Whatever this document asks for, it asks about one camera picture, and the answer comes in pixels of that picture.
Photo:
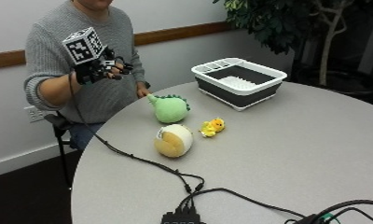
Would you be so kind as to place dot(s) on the the person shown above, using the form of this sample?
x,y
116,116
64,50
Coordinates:
x,y
53,46

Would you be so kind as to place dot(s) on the indoor tree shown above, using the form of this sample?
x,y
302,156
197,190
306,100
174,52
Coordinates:
x,y
302,28

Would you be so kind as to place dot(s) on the white marker cube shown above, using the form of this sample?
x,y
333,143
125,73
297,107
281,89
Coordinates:
x,y
83,46

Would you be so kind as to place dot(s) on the yellow duck soft toy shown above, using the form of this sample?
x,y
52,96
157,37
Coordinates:
x,y
212,127

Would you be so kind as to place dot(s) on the black chair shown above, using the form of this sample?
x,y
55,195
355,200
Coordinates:
x,y
60,137

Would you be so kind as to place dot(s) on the wooden wall rail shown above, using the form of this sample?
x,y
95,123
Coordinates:
x,y
112,43

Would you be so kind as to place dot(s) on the white wall outlet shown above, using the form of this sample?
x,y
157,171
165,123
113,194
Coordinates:
x,y
33,114

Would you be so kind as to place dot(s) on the white grey dish basin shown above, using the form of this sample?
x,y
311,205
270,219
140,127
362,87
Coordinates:
x,y
238,82

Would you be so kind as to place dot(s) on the black wristwatch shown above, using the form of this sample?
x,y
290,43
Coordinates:
x,y
145,84

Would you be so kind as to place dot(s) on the green dinosaur soft toy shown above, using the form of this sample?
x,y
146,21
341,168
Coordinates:
x,y
169,108

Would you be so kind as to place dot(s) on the round cream tan soft toy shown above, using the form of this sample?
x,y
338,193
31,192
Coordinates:
x,y
173,140

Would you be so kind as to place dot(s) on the black usb hub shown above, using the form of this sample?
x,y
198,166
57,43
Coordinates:
x,y
182,217

